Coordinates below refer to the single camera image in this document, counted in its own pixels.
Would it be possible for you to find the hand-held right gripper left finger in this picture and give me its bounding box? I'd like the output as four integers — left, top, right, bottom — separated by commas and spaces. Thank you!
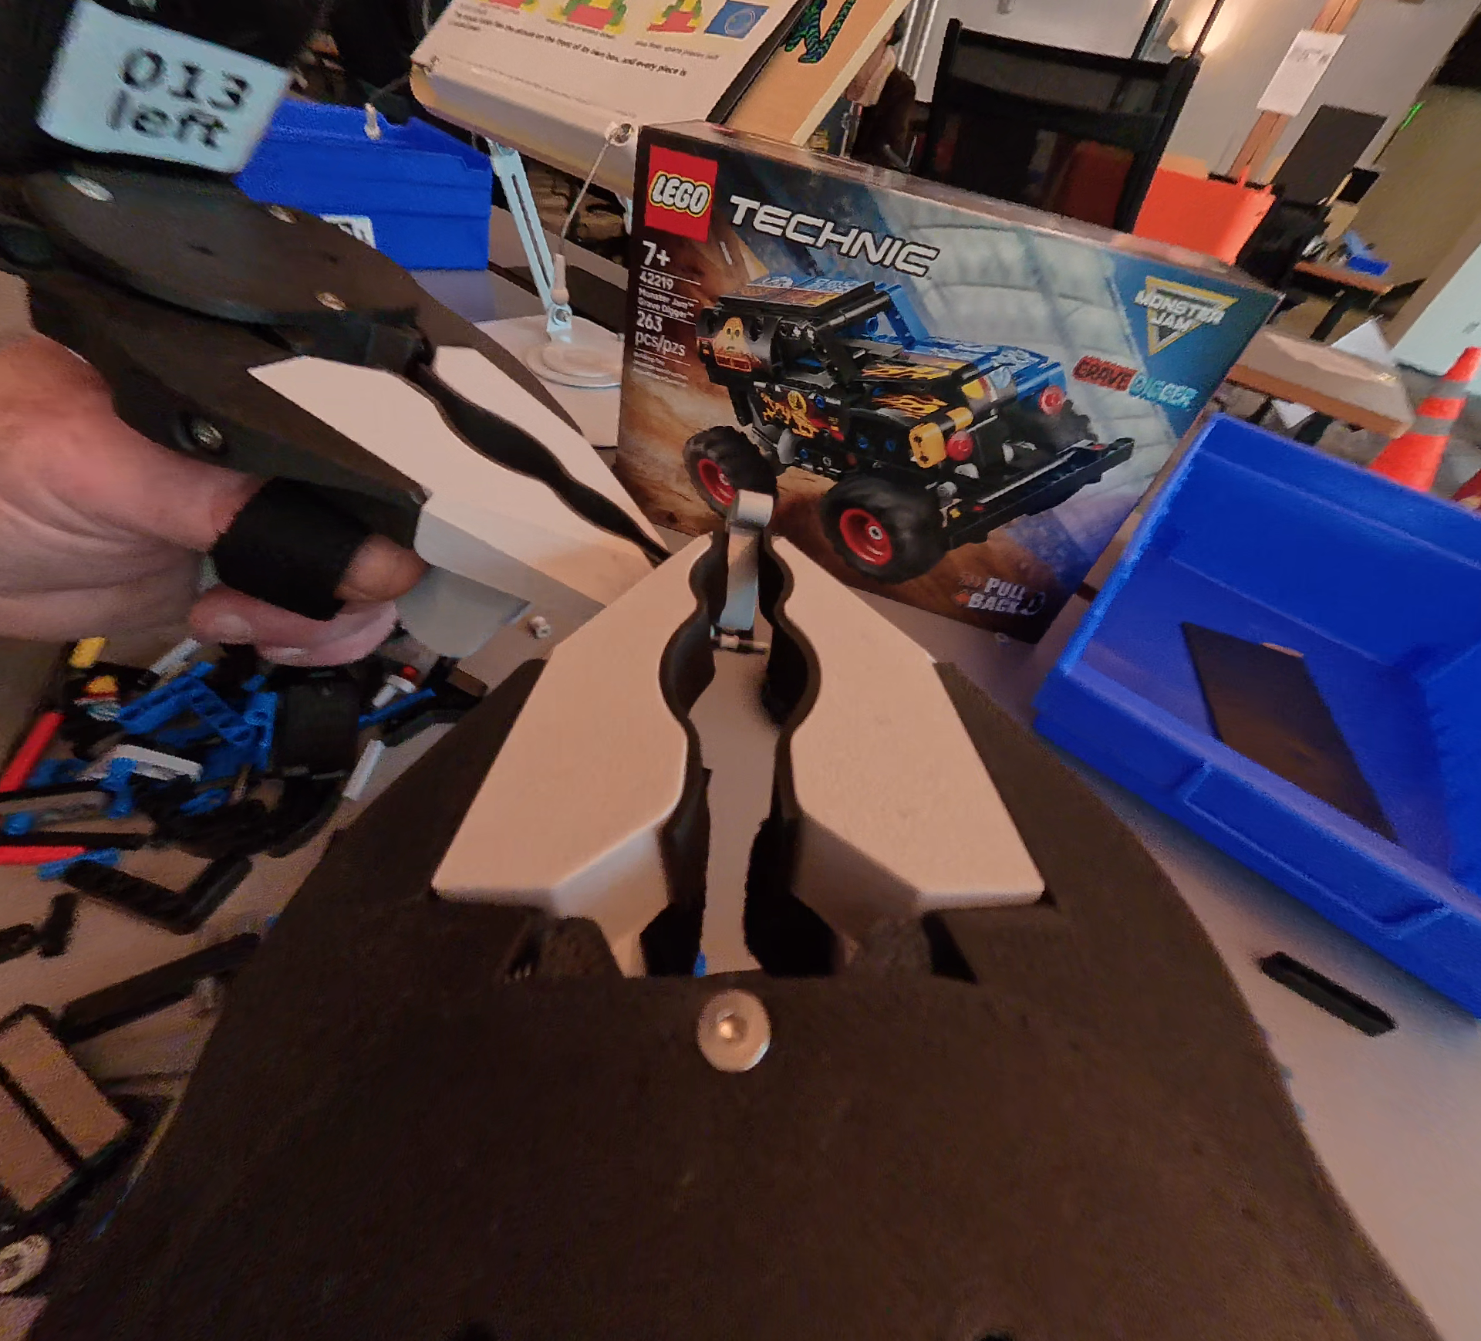
430, 540, 720, 954

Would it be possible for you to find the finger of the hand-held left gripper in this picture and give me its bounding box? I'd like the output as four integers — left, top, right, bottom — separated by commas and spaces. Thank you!
245, 342, 677, 663

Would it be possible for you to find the black office chair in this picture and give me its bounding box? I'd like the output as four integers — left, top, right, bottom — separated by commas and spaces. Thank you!
913, 22, 1207, 237

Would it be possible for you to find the grey framed toy panel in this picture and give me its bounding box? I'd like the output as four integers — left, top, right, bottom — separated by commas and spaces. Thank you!
0, 1006, 137, 1227

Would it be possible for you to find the orange traffic cone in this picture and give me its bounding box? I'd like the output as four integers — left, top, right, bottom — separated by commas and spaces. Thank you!
1366, 347, 1481, 501

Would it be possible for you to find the white document stand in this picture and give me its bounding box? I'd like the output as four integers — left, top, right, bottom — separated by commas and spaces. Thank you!
481, 138, 631, 396

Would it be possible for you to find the plain blue plastic bin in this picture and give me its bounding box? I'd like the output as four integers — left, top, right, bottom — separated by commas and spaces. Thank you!
1029, 412, 1481, 1022

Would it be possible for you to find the pile of toy building pieces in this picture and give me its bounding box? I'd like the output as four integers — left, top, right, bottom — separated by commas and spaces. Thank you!
0, 637, 501, 931

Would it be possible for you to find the person's left hand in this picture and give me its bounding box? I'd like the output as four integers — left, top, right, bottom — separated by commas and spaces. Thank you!
0, 336, 432, 671

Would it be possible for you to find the blue bin with white tag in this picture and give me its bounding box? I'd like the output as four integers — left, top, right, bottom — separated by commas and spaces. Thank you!
231, 92, 501, 276

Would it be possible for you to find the short black toy beam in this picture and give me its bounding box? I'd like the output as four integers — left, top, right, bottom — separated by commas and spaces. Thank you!
1259, 951, 1398, 1040

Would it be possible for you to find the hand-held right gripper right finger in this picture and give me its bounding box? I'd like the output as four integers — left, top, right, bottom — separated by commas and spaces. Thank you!
759, 544, 1046, 963

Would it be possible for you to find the toy truck set box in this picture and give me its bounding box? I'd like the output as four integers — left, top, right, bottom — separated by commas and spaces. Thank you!
614, 120, 1287, 651

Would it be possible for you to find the grey desk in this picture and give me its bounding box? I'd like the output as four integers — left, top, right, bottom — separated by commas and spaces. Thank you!
0, 254, 1481, 1341

